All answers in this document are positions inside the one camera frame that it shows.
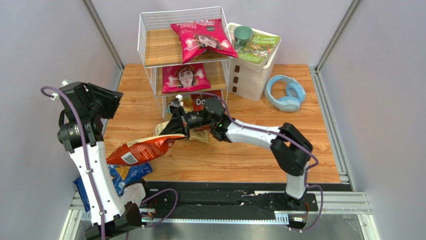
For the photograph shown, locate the red Doritos bag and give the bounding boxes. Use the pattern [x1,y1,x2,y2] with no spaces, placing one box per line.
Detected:
[187,90,222,132]

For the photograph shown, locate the tan kettle chips bag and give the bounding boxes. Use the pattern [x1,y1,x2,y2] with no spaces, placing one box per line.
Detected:
[153,94,211,144]

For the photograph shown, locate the cream orange chips bag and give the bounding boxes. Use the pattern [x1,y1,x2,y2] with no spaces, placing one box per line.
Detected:
[106,134,185,166]

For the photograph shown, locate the pink Real chips bag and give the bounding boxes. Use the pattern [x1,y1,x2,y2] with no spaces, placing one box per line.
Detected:
[170,18,238,64]
[162,63,211,94]

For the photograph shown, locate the blue Doritos bag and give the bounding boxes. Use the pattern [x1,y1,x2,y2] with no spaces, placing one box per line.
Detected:
[73,162,154,213]

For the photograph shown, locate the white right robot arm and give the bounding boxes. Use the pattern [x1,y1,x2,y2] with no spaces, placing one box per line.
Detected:
[159,93,313,210]

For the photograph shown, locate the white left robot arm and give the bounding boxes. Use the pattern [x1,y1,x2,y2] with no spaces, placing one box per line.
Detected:
[57,80,145,240]

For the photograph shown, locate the white drawer cabinet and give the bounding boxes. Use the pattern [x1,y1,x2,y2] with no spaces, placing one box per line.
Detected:
[228,28,281,101]

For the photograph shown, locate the green treehouse book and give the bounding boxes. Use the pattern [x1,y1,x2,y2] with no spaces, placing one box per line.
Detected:
[237,34,281,65]

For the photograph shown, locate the light blue headphones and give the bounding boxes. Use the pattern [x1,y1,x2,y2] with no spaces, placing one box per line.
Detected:
[264,75,307,112]

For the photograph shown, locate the green mug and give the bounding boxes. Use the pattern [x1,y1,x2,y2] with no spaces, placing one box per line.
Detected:
[233,25,253,47]

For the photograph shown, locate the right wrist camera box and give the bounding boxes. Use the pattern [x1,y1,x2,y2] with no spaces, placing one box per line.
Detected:
[169,94,184,108]

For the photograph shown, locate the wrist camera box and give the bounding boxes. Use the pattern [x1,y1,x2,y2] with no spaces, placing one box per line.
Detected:
[50,79,71,102]
[169,94,184,108]

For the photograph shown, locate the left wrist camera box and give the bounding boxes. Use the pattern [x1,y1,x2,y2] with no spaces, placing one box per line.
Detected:
[50,79,71,102]

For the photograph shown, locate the white wire wooden shelf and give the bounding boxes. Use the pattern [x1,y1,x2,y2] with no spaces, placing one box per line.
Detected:
[137,6,232,121]

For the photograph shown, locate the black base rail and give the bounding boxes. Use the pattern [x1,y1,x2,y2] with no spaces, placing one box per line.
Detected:
[119,179,354,222]

